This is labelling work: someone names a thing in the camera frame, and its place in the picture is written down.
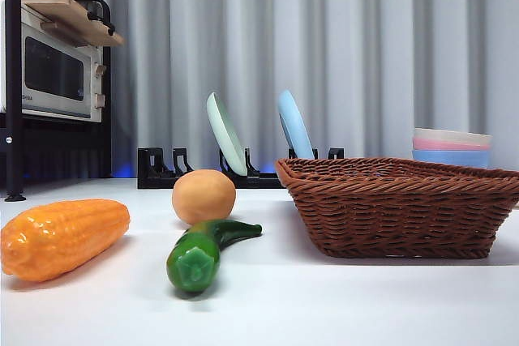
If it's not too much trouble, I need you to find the tan toy potato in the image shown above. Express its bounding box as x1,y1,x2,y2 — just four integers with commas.
171,169,237,226

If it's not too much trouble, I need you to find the brown wicker basket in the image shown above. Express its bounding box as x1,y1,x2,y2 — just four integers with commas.
275,156,519,260

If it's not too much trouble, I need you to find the orange toy corn cob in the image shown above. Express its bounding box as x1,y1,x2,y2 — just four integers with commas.
0,199,131,284

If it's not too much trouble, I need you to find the pale green plate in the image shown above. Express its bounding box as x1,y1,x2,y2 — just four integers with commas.
206,92,249,177

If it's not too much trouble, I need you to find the light blue plate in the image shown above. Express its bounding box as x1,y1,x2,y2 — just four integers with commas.
277,89,316,160

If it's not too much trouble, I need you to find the black dish rack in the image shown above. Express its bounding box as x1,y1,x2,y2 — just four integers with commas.
136,146,345,190

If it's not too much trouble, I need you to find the grey curtain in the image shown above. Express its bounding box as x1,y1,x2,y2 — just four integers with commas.
0,0,519,179

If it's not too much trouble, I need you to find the pink bowl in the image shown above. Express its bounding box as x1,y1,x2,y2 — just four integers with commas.
413,137,492,152

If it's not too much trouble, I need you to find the blue bowl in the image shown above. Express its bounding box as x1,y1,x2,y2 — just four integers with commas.
412,149,491,169

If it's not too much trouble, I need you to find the beige bowl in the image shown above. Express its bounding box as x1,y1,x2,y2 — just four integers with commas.
413,127,493,147

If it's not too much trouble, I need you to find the white microwave oven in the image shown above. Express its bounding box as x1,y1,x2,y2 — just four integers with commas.
0,0,105,123

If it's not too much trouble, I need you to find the wooden cutting board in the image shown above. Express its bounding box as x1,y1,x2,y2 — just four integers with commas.
19,0,126,48

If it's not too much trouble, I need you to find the black metal shelf frame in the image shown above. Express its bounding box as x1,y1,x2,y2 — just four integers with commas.
0,0,114,203

